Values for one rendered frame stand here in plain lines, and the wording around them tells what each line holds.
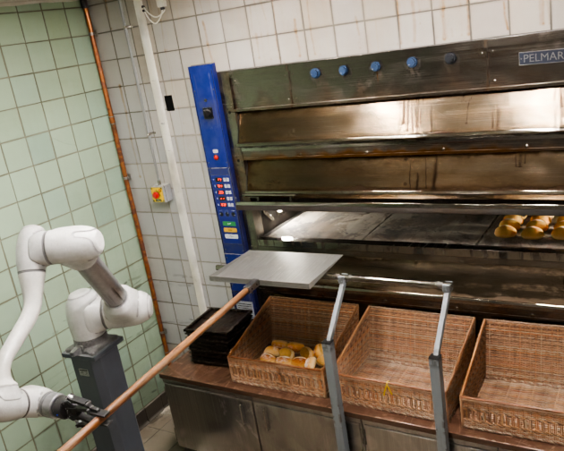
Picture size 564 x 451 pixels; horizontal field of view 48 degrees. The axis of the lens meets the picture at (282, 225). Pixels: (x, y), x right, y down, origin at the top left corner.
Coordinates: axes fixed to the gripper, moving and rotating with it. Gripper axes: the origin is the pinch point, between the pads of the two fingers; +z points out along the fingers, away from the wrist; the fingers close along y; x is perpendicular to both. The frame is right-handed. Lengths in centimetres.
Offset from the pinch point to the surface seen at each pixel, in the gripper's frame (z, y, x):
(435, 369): 85, 27, -91
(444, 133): 78, -52, -151
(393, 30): 58, -97, -159
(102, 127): -123, -65, -151
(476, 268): 87, 14, -154
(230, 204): -45, -17, -153
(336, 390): 38, 46, -91
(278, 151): -10, -45, -157
